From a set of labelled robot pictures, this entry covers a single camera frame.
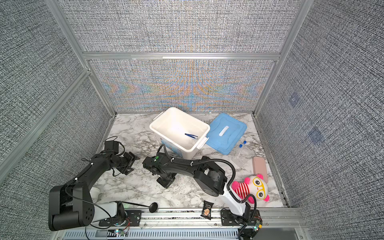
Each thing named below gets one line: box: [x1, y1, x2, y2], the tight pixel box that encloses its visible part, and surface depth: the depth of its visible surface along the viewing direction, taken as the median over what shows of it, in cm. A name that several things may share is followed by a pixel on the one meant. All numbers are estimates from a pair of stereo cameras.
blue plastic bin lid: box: [205, 113, 247, 155], surface depth 108 cm
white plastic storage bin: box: [149, 107, 211, 159], surface depth 97 cm
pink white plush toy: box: [232, 174, 270, 204], surface depth 77 cm
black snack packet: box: [200, 200, 214, 220], surface depth 76 cm
